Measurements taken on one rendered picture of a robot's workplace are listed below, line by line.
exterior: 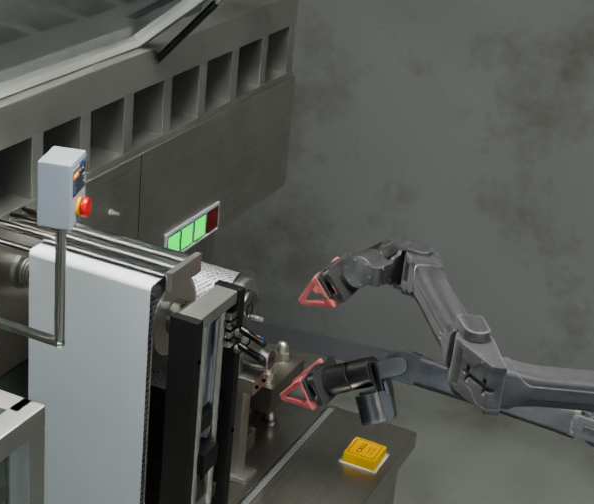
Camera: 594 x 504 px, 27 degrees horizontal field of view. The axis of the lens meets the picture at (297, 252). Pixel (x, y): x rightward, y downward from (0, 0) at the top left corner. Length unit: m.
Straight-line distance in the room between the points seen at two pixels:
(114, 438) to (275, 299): 2.69
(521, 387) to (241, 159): 1.40
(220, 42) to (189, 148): 0.25
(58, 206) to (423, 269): 0.67
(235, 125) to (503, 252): 1.80
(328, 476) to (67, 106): 0.90
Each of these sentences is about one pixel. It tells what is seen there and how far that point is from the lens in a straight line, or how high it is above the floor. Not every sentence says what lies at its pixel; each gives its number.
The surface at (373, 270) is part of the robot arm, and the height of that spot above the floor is 1.44.
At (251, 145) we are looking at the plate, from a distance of 3.07.
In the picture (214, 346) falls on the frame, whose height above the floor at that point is 1.35.
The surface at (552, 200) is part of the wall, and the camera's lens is 4.45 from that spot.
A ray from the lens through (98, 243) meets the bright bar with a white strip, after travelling 2.16.
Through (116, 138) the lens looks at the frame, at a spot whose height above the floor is 1.49.
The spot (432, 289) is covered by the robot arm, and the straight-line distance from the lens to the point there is 2.07.
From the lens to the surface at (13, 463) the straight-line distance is 1.42.
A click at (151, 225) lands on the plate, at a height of 1.26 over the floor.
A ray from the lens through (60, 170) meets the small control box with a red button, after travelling 1.77.
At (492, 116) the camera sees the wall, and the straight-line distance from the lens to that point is 4.39.
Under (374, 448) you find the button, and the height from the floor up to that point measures 0.92.
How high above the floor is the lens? 2.34
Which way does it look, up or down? 24 degrees down
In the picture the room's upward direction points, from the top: 6 degrees clockwise
